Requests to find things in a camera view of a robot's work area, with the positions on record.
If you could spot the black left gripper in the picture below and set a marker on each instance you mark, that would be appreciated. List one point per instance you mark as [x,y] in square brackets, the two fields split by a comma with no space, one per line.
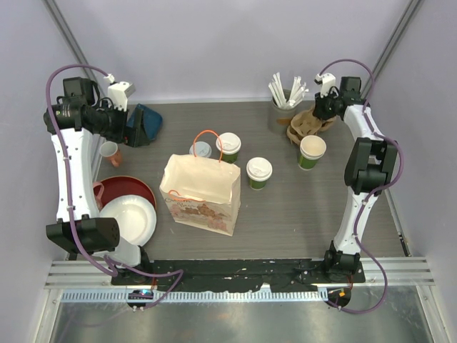
[134,137]

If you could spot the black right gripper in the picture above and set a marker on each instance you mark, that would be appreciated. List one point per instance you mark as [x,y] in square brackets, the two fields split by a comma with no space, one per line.
[319,111]

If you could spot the brown pulp cup carrier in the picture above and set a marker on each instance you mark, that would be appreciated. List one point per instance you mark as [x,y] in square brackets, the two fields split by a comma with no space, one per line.
[305,123]

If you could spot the white plastic lid stack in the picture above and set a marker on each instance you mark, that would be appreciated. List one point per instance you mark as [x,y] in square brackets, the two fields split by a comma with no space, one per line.
[201,149]

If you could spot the bear print paper bag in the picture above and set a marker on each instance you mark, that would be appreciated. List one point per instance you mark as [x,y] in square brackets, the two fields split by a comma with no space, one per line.
[202,192]

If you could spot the white plastic cup lid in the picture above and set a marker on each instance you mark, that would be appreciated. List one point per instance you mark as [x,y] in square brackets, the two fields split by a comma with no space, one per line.
[259,169]

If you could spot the green paper cup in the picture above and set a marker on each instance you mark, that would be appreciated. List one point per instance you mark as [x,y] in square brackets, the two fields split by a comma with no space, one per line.
[230,156]
[257,184]

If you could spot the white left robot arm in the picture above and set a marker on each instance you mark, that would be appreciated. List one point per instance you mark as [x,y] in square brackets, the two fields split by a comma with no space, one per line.
[79,228]

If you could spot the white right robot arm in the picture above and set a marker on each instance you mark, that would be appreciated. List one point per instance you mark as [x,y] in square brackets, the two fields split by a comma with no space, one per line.
[369,168]

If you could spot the blue ceramic dish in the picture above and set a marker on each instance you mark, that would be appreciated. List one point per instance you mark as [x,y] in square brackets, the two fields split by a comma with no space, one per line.
[151,122]

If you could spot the small pink cup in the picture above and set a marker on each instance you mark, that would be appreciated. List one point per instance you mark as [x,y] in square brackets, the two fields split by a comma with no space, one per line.
[110,151]

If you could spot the stacked green paper cups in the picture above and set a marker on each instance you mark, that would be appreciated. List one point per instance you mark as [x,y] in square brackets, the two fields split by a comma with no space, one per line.
[312,148]

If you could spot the grey straw holder cup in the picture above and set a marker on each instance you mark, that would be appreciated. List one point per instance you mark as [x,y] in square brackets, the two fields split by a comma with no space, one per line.
[278,118]

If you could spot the pink floral mug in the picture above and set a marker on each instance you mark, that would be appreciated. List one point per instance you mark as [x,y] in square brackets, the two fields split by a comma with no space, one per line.
[98,189]

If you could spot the white paper plate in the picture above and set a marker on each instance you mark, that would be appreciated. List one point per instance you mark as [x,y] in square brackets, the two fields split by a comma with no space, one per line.
[135,216]

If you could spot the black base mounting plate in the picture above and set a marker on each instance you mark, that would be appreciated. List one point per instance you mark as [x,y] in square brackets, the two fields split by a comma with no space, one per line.
[234,275]

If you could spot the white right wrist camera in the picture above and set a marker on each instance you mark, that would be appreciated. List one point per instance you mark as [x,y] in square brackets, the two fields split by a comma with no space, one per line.
[326,81]

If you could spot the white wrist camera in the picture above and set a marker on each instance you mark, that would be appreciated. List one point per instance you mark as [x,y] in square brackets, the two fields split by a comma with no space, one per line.
[326,81]
[119,92]

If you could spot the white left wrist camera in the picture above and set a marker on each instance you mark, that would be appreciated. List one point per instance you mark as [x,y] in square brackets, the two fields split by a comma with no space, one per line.
[119,92]

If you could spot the white slotted cable duct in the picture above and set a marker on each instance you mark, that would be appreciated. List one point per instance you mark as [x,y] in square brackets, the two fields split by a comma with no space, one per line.
[264,294]

